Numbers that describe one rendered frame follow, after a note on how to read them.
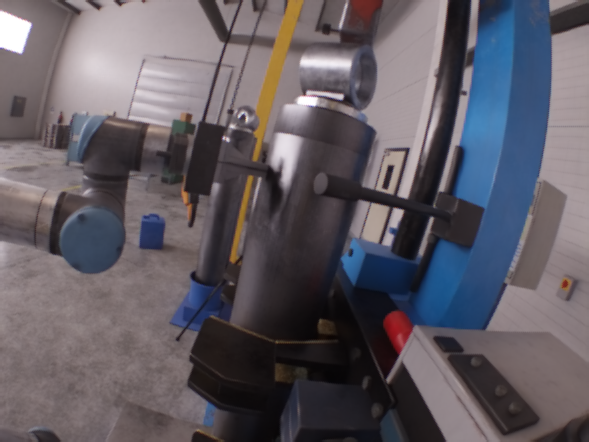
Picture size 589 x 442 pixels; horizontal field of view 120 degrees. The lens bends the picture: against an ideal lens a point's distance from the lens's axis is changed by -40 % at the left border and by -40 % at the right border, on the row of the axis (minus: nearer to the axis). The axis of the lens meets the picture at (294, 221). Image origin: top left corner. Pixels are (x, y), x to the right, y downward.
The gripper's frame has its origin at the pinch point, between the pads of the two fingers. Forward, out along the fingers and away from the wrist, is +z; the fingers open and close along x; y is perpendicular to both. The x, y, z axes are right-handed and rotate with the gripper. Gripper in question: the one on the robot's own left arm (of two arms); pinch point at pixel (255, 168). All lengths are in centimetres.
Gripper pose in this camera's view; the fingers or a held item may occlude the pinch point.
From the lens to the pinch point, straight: 55.7
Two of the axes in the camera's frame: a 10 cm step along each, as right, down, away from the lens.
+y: -4.0, -3.0, 8.7
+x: -2.5, 9.5, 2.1
